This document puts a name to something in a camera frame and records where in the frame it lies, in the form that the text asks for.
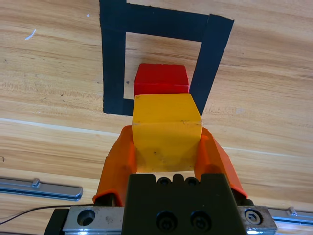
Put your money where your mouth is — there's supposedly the silver metal rail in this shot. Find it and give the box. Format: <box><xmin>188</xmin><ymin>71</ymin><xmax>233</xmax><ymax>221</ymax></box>
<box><xmin>0</xmin><ymin>178</ymin><xmax>84</xmax><ymax>202</ymax></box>
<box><xmin>268</xmin><ymin>207</ymin><xmax>313</xmax><ymax>227</ymax></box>

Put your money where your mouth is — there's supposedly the black tape square outline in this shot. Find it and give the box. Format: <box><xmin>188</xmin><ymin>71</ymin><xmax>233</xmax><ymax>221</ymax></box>
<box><xmin>98</xmin><ymin>0</ymin><xmax>235</xmax><ymax>116</ymax></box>

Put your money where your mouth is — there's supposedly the yellow cube block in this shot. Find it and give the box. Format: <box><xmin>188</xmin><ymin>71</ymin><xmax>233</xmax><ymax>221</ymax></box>
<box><xmin>131</xmin><ymin>93</ymin><xmax>203</xmax><ymax>173</ymax></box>

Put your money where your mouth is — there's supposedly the thin black gripper wire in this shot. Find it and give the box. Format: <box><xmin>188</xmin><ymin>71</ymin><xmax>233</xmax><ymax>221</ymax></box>
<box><xmin>0</xmin><ymin>204</ymin><xmax>95</xmax><ymax>225</ymax></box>

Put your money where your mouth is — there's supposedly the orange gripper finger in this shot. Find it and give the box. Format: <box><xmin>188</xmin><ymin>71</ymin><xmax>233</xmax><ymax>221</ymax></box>
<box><xmin>194</xmin><ymin>127</ymin><xmax>249</xmax><ymax>199</ymax></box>
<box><xmin>92</xmin><ymin>125</ymin><xmax>137</xmax><ymax>206</ymax></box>

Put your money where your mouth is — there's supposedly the red cube block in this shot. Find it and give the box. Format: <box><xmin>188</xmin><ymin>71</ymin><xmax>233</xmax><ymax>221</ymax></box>
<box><xmin>134</xmin><ymin>63</ymin><xmax>191</xmax><ymax>95</ymax></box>

